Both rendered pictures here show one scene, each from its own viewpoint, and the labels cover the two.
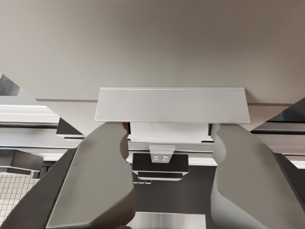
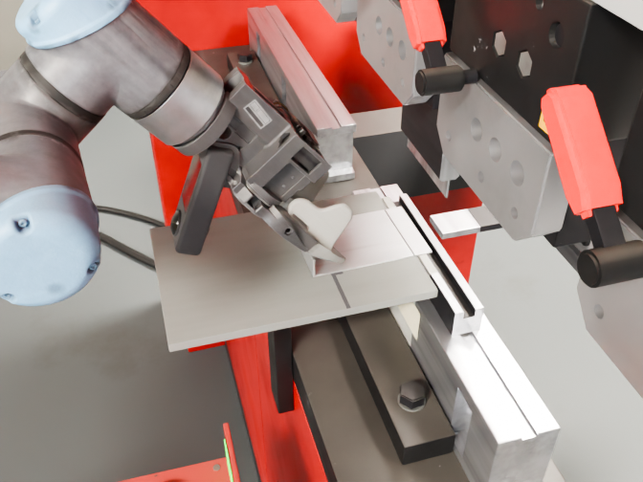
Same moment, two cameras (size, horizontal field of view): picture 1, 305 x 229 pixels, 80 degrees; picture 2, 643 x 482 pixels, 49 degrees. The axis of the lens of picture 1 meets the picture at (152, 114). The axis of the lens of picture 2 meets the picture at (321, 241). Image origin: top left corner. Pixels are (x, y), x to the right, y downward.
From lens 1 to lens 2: 0.68 m
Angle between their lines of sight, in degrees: 66
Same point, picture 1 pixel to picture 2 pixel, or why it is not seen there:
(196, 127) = (355, 223)
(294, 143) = not seen: hidden behind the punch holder
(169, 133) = (381, 232)
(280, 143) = not seen: hidden behind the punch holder
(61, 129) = (452, 314)
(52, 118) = (486, 348)
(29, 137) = not seen: outside the picture
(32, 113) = (478, 365)
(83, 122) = (388, 287)
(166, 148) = (434, 221)
